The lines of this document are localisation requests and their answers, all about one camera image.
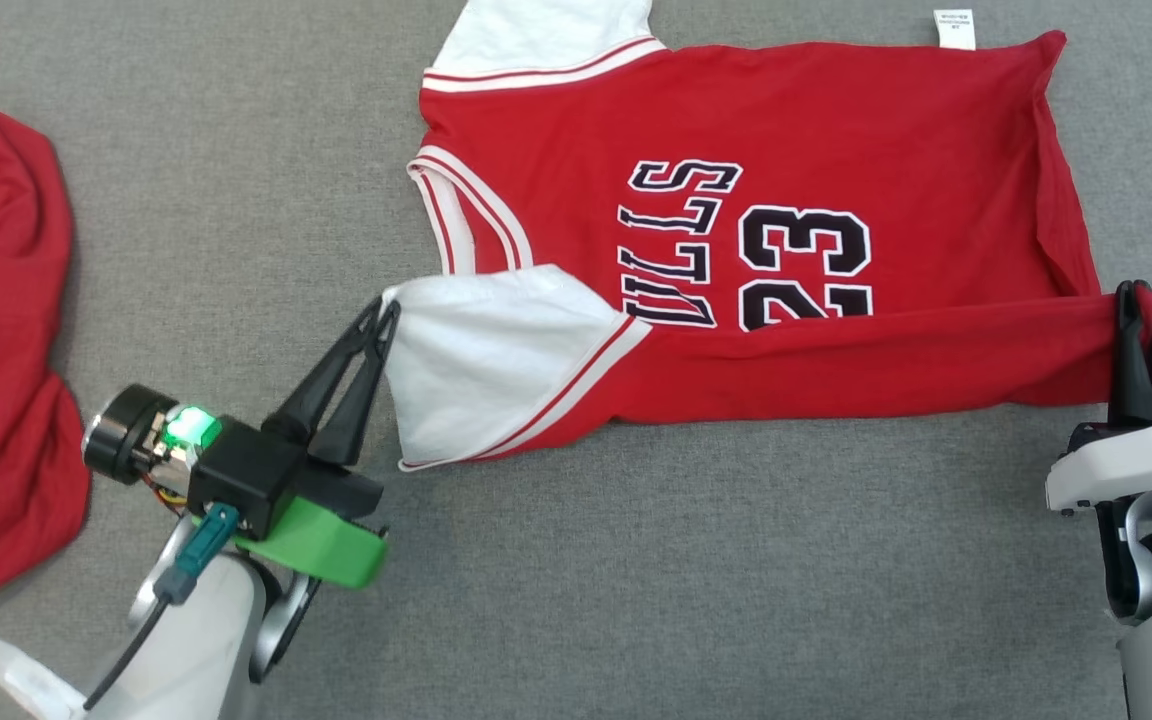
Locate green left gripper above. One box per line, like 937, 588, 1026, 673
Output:
83, 297, 402, 589

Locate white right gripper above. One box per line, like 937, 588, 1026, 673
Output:
1044, 282, 1152, 516

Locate red jersey white sleeves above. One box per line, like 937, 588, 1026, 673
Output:
381, 0, 1152, 473

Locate left teal plug black cable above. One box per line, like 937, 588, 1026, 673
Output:
84, 503, 240, 711

